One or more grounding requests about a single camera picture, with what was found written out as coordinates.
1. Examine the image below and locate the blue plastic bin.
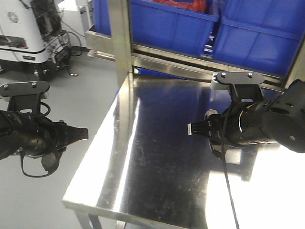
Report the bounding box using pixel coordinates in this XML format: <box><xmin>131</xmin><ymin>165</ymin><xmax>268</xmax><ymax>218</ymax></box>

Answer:
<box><xmin>131</xmin><ymin>0</ymin><xmax>219</xmax><ymax>56</ymax></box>
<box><xmin>213</xmin><ymin>0</ymin><xmax>305</xmax><ymax>77</ymax></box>

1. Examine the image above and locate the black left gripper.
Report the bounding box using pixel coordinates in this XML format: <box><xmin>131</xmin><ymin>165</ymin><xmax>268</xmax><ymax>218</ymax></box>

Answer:
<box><xmin>0</xmin><ymin>110</ymin><xmax>88</xmax><ymax>159</ymax></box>

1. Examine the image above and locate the red plastic bag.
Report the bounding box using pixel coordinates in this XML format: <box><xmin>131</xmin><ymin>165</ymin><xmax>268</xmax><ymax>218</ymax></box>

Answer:
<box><xmin>153</xmin><ymin>0</ymin><xmax>208</xmax><ymax>13</ymax></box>

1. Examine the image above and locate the blue plastic bin left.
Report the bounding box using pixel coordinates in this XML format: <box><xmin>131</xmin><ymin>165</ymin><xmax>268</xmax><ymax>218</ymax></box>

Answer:
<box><xmin>131</xmin><ymin>0</ymin><xmax>219</xmax><ymax>56</ymax></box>

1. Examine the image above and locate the stainless steel rack frame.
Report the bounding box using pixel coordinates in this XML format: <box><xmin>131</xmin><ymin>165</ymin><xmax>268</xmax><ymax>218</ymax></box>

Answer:
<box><xmin>85</xmin><ymin>0</ymin><xmax>305</xmax><ymax>96</ymax></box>

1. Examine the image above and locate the white machine with cables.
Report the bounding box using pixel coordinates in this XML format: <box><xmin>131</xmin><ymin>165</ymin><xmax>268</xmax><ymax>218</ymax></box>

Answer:
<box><xmin>0</xmin><ymin>0</ymin><xmax>93</xmax><ymax>80</ymax></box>

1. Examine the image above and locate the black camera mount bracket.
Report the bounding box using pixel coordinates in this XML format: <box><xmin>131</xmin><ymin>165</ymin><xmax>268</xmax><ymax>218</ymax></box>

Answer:
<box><xmin>0</xmin><ymin>81</ymin><xmax>50</xmax><ymax>114</ymax></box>

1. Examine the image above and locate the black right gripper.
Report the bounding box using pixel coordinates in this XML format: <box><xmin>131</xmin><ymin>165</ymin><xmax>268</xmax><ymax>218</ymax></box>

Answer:
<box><xmin>187</xmin><ymin>100</ymin><xmax>279</xmax><ymax>148</ymax></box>

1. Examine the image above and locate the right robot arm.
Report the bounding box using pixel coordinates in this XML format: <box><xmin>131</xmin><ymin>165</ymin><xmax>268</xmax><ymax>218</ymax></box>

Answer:
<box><xmin>187</xmin><ymin>79</ymin><xmax>305</xmax><ymax>153</ymax></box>

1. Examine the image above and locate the blue plastic bin right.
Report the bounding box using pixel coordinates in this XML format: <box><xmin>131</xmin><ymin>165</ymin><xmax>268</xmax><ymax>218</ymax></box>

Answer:
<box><xmin>213</xmin><ymin>0</ymin><xmax>305</xmax><ymax>77</ymax></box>

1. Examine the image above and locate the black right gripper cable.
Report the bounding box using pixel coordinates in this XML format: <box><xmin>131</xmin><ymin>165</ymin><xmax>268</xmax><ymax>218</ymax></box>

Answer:
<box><xmin>218</xmin><ymin>104</ymin><xmax>241</xmax><ymax>229</ymax></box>

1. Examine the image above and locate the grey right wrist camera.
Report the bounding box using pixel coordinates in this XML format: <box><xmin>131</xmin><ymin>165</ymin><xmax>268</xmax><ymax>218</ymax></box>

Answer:
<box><xmin>210</xmin><ymin>72</ymin><xmax>228</xmax><ymax>90</ymax></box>

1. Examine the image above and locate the dark brake pad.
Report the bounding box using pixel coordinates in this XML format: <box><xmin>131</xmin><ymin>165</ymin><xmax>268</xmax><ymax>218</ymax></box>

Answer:
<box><xmin>41</xmin><ymin>152</ymin><xmax>62</xmax><ymax>175</ymax></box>

